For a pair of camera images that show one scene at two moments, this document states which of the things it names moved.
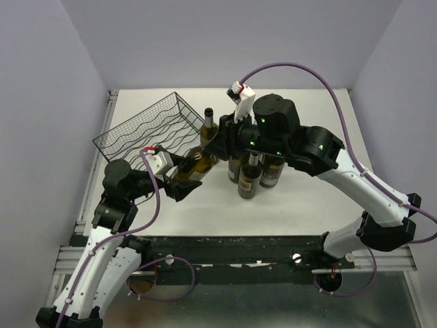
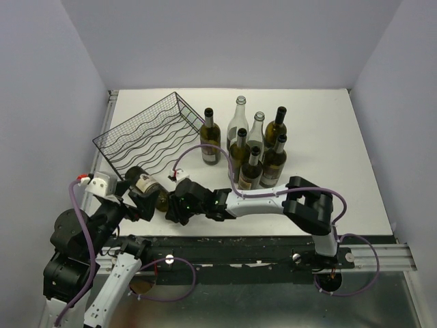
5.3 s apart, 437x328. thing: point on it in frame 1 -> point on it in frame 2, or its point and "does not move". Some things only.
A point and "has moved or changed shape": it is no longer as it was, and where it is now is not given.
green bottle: x=209 y=129 does not move
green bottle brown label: x=250 y=178 does not move
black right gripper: x=225 y=139 -> x=174 y=213
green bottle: x=272 y=169 does not move
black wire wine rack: x=170 y=124 does not move
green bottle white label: x=196 y=159 has moved or changed shape
